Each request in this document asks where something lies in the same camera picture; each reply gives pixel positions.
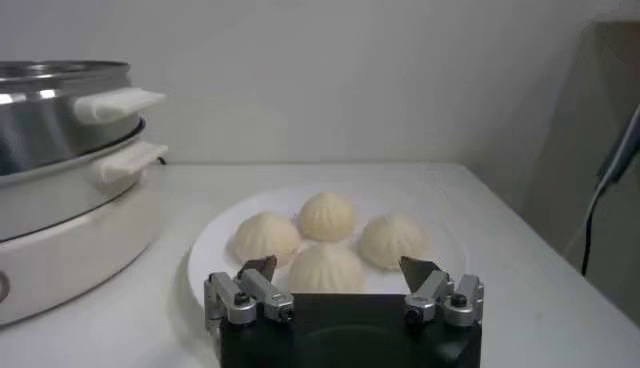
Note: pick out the white steamed baozi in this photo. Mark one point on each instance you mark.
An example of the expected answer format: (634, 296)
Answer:
(265, 237)
(392, 241)
(326, 270)
(327, 217)

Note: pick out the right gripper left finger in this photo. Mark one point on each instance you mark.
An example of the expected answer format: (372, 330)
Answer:
(227, 290)

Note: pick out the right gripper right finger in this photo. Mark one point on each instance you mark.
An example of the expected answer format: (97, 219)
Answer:
(435, 287)

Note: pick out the steel steamer basket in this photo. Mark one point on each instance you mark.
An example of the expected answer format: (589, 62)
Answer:
(45, 130)

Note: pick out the white round plate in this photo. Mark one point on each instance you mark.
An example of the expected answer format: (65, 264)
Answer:
(215, 250)

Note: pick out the white electric cooker base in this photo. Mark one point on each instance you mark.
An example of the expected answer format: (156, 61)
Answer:
(75, 240)

